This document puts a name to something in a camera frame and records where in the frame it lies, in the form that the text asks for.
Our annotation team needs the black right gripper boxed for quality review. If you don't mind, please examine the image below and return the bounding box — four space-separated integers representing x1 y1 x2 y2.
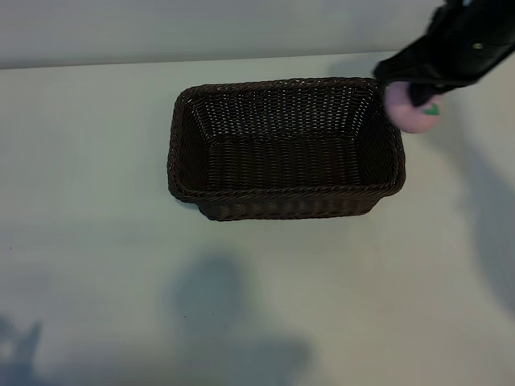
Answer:
373 27 484 108

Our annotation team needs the pink peach with green leaf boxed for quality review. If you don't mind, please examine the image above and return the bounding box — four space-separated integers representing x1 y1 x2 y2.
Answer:
385 80 443 134

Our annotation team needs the dark brown wicker basket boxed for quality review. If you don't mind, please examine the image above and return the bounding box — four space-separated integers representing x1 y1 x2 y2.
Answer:
167 76 406 222

